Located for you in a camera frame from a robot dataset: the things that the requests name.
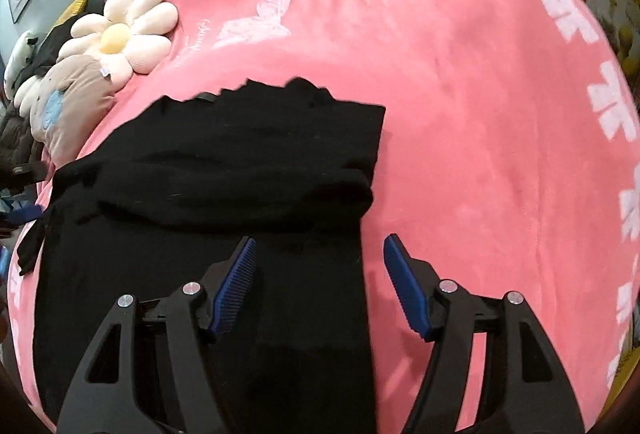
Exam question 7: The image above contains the dark puffer jacket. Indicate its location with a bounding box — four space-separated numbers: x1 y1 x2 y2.
0 104 43 168

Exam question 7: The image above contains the white daisy flower pillow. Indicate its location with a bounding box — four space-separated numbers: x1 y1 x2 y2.
58 0 179 90

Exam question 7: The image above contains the pink fleece blanket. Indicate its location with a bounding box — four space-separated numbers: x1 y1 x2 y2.
6 0 639 433

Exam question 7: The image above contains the beige plush pillow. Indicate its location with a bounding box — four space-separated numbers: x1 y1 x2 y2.
29 55 115 168

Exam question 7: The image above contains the black long-sleeve garment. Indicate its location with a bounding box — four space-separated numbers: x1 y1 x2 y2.
17 79 385 433

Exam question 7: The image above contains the white plush toy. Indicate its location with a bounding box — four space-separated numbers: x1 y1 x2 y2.
3 31 38 100

